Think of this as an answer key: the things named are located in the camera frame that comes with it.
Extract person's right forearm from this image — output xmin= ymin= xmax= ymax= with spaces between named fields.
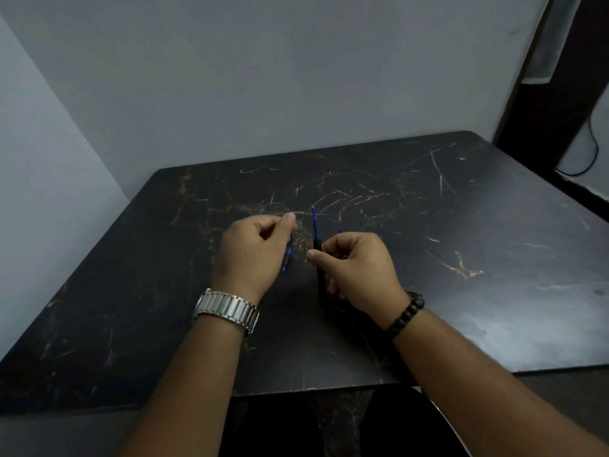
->
xmin=391 ymin=307 xmax=609 ymax=457

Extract black cable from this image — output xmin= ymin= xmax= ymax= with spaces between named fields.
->
xmin=554 ymin=116 xmax=600 ymax=178

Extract black bead bracelet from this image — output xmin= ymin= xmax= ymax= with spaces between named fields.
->
xmin=384 ymin=292 xmax=425 ymax=339

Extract person's right hand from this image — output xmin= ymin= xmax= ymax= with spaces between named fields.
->
xmin=306 ymin=231 xmax=411 ymax=330

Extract dark wooden door frame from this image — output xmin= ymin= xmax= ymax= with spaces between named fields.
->
xmin=491 ymin=0 xmax=609 ymax=222

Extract person's left hand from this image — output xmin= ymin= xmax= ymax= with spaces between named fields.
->
xmin=210 ymin=213 xmax=299 ymax=306

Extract black pen barrel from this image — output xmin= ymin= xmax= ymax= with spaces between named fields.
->
xmin=311 ymin=237 xmax=330 ymax=307

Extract person's left forearm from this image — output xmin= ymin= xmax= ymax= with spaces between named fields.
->
xmin=115 ymin=307 xmax=258 ymax=457

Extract white curtain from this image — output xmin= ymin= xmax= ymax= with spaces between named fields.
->
xmin=522 ymin=0 xmax=585 ymax=85

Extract person's dark trousers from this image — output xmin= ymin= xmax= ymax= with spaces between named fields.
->
xmin=220 ymin=386 xmax=473 ymax=457

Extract silver metal wristwatch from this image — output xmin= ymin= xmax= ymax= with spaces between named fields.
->
xmin=192 ymin=288 xmax=260 ymax=337

